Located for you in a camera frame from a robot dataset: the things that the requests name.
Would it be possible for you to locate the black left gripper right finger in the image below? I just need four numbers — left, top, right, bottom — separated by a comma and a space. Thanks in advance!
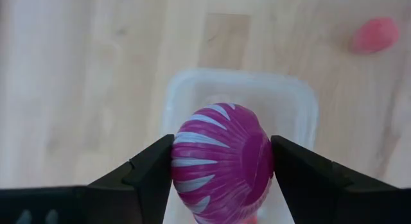
270, 135, 399, 224

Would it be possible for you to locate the purple white striped toy vegetable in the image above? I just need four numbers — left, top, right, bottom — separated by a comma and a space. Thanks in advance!
170, 102, 275, 224

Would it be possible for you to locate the small pink toy fruit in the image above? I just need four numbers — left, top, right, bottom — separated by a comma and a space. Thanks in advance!
349, 17, 401, 55

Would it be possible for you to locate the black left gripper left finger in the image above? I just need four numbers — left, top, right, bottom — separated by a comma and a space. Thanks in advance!
85, 134, 176, 224

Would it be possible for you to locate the clear plastic tupperware container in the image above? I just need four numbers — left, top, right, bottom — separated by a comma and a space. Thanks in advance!
160, 67, 320, 224

